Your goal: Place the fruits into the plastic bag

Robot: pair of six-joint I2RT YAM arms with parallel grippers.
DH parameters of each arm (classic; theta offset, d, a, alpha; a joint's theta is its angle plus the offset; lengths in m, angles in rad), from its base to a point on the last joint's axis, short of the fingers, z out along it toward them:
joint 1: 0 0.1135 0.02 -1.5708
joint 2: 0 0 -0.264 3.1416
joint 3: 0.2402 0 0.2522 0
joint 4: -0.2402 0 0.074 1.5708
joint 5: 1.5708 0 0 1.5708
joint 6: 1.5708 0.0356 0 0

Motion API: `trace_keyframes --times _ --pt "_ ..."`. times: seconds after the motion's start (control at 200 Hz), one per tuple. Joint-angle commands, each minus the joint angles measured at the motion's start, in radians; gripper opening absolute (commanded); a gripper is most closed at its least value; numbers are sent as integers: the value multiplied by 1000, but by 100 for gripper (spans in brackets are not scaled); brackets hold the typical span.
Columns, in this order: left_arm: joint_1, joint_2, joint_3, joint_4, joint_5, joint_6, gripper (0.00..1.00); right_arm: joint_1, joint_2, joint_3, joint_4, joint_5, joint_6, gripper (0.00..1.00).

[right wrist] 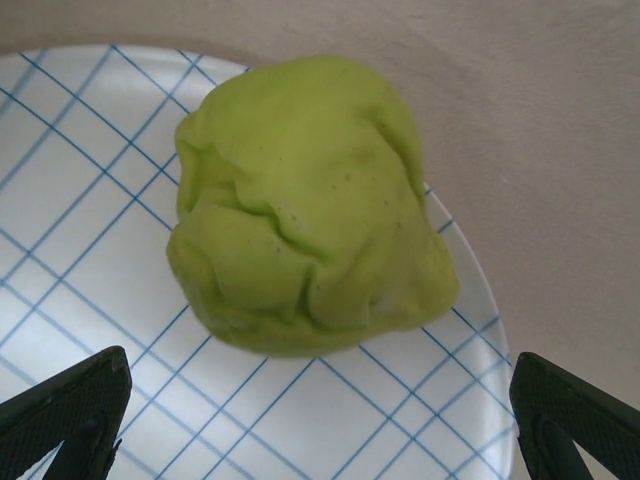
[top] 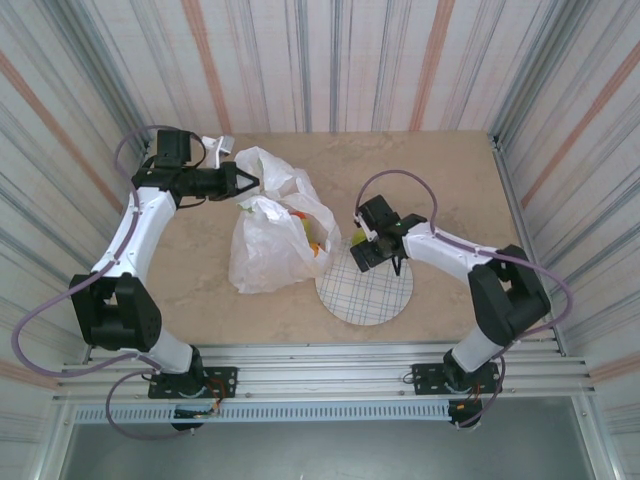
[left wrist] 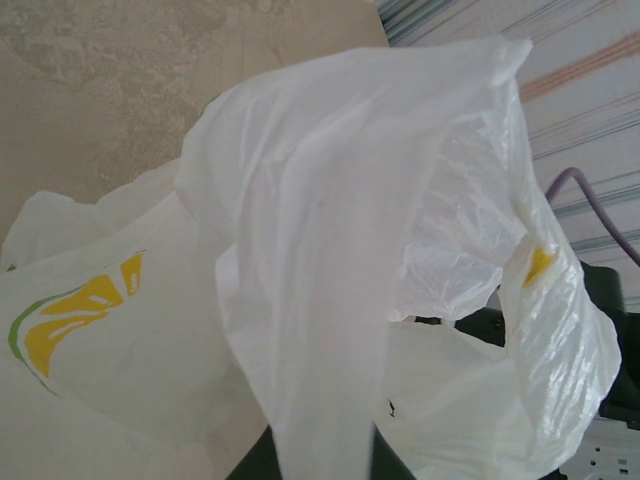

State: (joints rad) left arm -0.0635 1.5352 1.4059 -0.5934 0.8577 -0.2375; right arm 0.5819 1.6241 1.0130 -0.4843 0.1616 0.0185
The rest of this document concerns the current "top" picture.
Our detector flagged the white printed plastic bag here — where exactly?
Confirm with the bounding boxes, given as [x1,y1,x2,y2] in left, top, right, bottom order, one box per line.
[228,145,342,295]

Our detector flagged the round checked plate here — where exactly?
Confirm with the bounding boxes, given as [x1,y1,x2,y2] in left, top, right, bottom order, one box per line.
[315,234,416,327]

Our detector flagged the small circuit board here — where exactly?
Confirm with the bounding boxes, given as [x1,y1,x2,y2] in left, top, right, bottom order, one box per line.
[447,399,484,416]
[173,405,222,420]

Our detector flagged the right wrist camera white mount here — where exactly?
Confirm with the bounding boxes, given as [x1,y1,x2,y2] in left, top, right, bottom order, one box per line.
[353,212,377,242]

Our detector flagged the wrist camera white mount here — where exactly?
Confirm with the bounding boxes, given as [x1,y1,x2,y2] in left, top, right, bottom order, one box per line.
[202,133,237,171]
[353,212,377,242]

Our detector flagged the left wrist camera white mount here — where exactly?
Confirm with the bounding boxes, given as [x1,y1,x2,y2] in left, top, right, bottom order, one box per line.
[202,133,237,171]

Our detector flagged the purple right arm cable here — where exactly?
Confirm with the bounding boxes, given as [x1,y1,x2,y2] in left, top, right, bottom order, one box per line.
[355,169,574,430]

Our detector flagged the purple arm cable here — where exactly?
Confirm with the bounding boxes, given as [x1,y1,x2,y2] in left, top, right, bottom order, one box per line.
[10,124,222,441]
[355,169,574,430]

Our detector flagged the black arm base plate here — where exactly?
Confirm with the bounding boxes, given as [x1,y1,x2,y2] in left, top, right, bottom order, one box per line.
[410,362,502,397]
[147,366,239,401]

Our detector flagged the aluminium side rail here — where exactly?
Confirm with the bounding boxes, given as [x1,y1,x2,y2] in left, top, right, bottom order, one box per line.
[491,132,569,357]

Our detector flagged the aluminium rail beam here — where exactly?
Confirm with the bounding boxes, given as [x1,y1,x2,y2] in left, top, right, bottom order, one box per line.
[53,343,597,402]

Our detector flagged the white slotted cable duct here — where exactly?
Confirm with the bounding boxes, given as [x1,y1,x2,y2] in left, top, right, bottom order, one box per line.
[73,402,451,425]

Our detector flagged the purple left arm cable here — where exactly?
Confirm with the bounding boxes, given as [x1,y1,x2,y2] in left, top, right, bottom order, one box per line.
[10,124,222,441]

